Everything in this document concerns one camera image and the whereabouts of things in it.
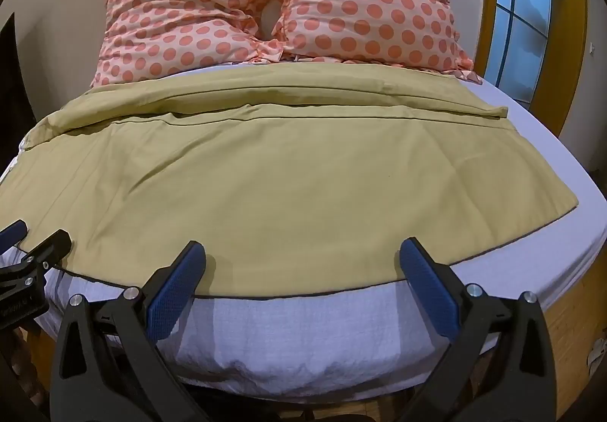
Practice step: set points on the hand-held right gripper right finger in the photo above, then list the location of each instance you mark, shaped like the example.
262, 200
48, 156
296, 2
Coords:
429, 290

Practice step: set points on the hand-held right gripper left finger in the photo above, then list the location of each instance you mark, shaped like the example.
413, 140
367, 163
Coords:
174, 295

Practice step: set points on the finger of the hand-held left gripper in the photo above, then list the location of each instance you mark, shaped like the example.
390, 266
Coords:
50, 247
14, 230

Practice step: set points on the olive green bed sheet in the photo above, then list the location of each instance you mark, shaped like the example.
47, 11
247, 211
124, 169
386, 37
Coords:
284, 175

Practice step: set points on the bed with white sheet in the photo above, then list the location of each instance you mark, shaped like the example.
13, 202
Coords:
284, 341

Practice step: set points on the dark wooden furniture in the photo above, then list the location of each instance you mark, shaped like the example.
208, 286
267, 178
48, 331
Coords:
12, 85

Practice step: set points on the polka dot pillow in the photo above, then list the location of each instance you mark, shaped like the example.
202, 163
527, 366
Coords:
175, 19
365, 0

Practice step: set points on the window with wooden frame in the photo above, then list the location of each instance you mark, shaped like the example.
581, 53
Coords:
521, 9

